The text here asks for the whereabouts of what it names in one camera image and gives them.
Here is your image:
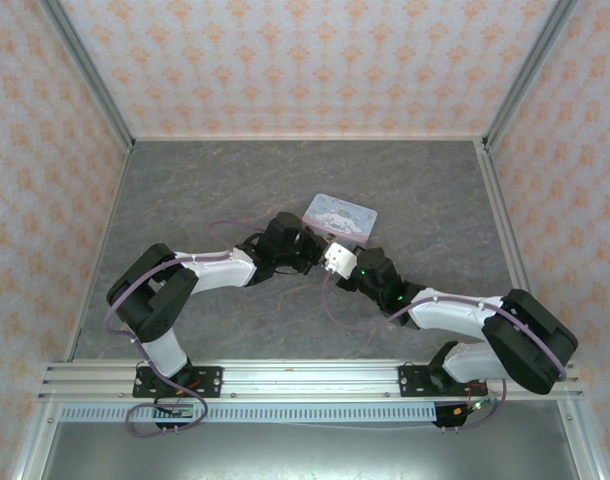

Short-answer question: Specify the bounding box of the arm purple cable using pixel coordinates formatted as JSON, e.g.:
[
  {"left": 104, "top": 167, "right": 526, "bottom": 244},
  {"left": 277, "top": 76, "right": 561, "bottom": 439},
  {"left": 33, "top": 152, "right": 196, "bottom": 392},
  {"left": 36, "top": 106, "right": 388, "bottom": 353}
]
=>
[
  {"left": 321, "top": 269, "right": 569, "bottom": 409},
  {"left": 102, "top": 218, "right": 266, "bottom": 438}
]

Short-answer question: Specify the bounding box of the cartoon print tin box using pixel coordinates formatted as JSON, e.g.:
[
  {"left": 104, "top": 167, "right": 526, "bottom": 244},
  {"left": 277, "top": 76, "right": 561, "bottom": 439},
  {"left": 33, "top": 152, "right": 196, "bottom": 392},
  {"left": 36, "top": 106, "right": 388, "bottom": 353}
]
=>
[{"left": 301, "top": 193, "right": 380, "bottom": 247}]

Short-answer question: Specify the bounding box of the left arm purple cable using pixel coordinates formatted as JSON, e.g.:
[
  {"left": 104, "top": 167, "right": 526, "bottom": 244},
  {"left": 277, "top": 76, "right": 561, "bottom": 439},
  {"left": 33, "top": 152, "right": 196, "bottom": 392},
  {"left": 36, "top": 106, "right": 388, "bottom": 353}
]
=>
[{"left": 102, "top": 218, "right": 266, "bottom": 438}]

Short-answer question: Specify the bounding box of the aluminium frame post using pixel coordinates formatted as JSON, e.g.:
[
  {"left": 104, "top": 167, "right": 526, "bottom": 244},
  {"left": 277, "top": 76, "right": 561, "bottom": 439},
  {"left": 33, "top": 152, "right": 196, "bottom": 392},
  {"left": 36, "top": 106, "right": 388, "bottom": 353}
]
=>
[
  {"left": 37, "top": 0, "right": 136, "bottom": 154},
  {"left": 483, "top": 0, "right": 580, "bottom": 151}
]

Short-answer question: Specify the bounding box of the aluminium table back rail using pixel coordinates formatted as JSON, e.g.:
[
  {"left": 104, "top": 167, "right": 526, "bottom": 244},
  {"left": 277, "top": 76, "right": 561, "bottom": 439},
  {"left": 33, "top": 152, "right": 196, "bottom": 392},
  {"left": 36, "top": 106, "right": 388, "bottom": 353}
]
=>
[{"left": 132, "top": 133, "right": 487, "bottom": 143}]

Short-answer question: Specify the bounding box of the aluminium table side rail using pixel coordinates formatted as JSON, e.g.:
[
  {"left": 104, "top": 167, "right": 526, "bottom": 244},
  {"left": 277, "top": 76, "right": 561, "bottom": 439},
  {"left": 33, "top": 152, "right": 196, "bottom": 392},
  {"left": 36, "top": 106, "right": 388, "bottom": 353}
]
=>
[{"left": 476, "top": 138, "right": 606, "bottom": 480}]

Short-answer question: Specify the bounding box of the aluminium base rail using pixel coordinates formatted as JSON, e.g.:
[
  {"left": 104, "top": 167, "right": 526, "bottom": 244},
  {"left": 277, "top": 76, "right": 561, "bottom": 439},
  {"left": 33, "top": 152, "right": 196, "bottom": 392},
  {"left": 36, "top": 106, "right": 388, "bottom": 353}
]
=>
[{"left": 37, "top": 360, "right": 585, "bottom": 401}]

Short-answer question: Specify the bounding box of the grey metal sheet panel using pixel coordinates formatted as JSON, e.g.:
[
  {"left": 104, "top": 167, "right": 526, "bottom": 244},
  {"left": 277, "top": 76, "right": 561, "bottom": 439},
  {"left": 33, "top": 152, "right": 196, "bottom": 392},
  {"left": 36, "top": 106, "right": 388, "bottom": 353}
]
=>
[{"left": 39, "top": 422, "right": 584, "bottom": 480}]

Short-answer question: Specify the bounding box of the grey slotted cable duct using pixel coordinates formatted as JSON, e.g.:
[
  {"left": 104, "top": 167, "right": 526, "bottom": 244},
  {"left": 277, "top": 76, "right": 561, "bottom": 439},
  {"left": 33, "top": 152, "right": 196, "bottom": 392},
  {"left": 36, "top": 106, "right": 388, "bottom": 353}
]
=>
[{"left": 59, "top": 403, "right": 439, "bottom": 424}]

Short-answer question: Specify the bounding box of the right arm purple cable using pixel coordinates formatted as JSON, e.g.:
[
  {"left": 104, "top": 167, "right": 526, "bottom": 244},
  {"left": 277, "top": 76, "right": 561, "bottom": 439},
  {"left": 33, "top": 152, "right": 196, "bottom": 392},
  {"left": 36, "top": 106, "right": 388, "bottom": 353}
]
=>
[{"left": 321, "top": 269, "right": 569, "bottom": 409}]

